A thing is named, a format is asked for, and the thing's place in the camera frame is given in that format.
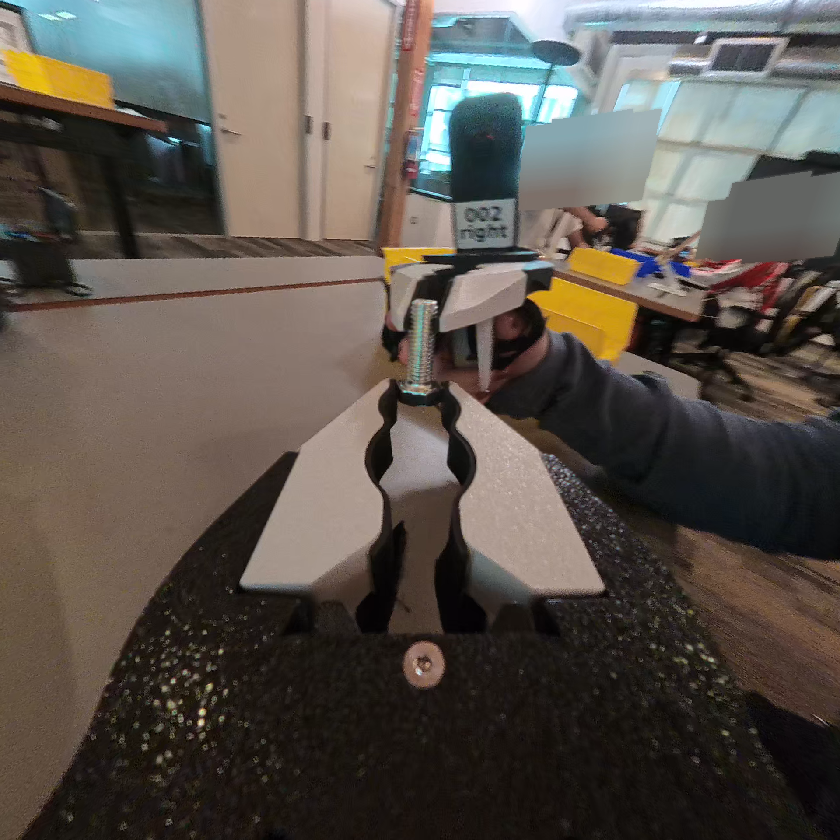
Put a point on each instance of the white door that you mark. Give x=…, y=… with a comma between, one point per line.
x=358, y=118
x=262, y=118

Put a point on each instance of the blue plastic bin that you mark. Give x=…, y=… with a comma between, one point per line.
x=646, y=262

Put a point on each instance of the grey table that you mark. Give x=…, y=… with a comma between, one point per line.
x=669, y=298

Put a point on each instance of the silver hex bolt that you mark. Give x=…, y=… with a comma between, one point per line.
x=420, y=348

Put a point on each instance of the person's right hand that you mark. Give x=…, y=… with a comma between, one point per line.
x=522, y=321

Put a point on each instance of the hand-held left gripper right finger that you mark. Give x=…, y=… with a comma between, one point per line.
x=525, y=518

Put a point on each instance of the wooden desk with black legs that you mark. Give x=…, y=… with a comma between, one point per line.
x=79, y=111

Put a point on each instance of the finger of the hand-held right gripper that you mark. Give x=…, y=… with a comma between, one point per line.
x=407, y=285
x=485, y=295

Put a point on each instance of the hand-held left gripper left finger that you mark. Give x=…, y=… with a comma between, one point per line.
x=315, y=518

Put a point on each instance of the ceiling air vent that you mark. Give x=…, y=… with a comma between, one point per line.
x=748, y=56

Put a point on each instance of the person's right forearm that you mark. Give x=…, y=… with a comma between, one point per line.
x=689, y=459

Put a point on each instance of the black round lamp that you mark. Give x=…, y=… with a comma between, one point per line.
x=556, y=52

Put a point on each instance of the red fire extinguisher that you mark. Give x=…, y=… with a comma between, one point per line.
x=412, y=154

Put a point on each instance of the wooden post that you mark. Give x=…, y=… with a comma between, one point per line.
x=403, y=131

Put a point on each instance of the yellow plastic bin with divider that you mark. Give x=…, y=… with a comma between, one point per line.
x=590, y=321

